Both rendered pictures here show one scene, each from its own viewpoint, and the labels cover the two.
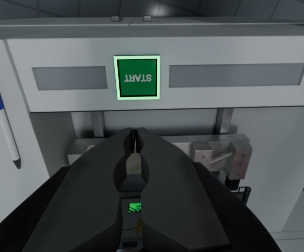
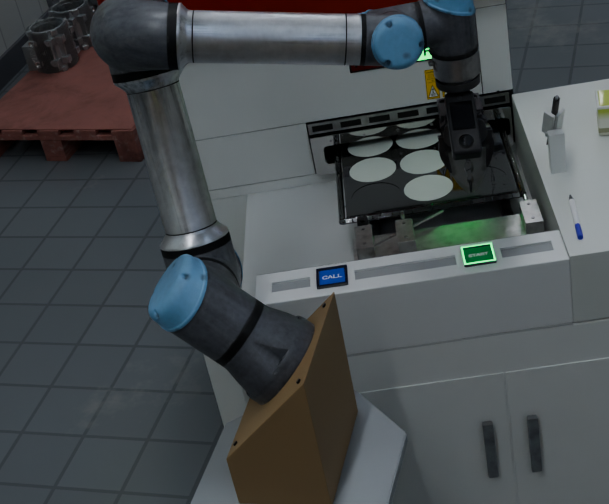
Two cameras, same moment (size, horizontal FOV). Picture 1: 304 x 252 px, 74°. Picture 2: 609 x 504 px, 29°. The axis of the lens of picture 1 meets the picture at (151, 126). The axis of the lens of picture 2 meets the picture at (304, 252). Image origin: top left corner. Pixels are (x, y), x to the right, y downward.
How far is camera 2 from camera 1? 1.88 m
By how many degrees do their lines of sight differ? 27
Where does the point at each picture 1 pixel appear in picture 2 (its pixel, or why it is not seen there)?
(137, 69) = (479, 257)
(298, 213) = not seen: hidden behind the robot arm
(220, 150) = (383, 250)
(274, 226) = (260, 199)
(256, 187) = (309, 237)
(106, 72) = (501, 255)
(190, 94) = (437, 254)
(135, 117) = not seen: hidden behind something
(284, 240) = (246, 183)
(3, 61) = (570, 248)
